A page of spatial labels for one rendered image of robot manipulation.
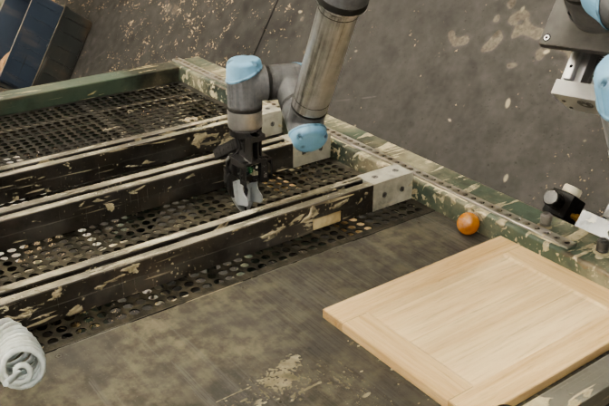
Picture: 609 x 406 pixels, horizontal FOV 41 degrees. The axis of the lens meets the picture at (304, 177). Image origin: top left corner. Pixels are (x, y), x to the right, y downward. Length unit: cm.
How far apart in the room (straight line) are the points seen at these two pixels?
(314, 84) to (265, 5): 266
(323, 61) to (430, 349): 55
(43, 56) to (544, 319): 429
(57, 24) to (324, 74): 399
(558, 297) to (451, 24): 191
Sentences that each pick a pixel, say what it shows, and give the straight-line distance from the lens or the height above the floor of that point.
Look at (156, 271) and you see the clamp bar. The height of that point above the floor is 146.
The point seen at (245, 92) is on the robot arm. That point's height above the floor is 139.
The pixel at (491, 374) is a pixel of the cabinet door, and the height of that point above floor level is 120.
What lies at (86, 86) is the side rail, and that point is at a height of 118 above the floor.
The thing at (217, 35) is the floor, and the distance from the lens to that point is 441.
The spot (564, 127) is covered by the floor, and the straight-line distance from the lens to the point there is 292.
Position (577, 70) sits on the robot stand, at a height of 98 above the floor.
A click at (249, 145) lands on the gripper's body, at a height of 132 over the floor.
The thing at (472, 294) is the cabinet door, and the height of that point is 107.
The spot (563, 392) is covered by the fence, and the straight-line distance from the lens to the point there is 136.
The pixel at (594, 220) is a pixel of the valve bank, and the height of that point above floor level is 74.
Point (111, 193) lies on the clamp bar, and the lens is 188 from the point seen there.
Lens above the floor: 242
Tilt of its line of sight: 43 degrees down
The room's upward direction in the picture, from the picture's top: 63 degrees counter-clockwise
